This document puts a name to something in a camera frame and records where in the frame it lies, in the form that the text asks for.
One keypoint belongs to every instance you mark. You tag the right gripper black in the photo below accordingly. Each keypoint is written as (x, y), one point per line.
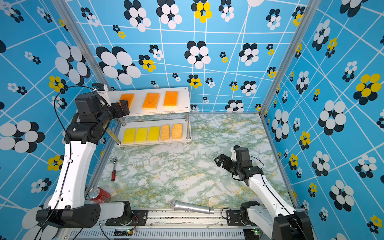
(223, 158)

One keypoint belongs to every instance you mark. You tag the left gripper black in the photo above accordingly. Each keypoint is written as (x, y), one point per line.
(119, 113)

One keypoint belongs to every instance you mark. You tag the yellow sponge back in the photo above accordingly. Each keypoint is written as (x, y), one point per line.
(129, 136)

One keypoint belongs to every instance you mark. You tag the yellow sponge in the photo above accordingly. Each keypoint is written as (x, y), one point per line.
(141, 135)
(129, 136)
(154, 134)

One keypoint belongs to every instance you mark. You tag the orange sponge front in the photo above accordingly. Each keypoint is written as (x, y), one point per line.
(129, 98)

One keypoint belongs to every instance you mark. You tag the orange sponge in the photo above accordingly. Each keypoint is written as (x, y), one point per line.
(171, 99)
(151, 101)
(129, 98)

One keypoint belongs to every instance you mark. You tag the tan porous sponge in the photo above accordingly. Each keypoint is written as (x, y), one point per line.
(165, 133)
(177, 131)

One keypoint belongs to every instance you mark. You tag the orange sponge back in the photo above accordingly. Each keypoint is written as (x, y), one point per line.
(171, 99)

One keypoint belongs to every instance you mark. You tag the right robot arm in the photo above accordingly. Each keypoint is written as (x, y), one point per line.
(274, 217)

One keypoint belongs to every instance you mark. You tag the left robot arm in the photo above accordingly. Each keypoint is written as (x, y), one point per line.
(67, 208)

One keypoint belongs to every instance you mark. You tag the white two-tier shelf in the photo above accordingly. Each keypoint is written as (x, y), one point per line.
(177, 115)

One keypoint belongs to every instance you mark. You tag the circuit board right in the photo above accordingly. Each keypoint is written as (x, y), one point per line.
(253, 233)

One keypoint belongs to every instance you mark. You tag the red soda can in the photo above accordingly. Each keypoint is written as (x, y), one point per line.
(98, 195)

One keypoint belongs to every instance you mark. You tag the silver microphone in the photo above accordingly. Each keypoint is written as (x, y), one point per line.
(188, 207)

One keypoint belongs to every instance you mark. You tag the green circuit board left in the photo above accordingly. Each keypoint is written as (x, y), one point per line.
(125, 233)

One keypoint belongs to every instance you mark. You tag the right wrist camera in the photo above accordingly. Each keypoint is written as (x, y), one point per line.
(233, 152)

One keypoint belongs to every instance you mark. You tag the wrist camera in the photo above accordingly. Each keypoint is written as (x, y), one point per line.
(233, 152)
(99, 87)

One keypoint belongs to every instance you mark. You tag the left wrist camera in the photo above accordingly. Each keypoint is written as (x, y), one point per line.
(99, 87)

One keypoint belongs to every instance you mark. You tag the red handled wrench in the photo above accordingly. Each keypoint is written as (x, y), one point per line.
(113, 177)

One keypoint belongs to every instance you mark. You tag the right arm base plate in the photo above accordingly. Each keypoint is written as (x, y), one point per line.
(251, 217)

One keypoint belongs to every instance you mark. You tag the aluminium front rail frame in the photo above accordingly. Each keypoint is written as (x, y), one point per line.
(165, 224)

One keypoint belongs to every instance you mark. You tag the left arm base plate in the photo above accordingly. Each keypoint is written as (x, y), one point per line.
(137, 218)

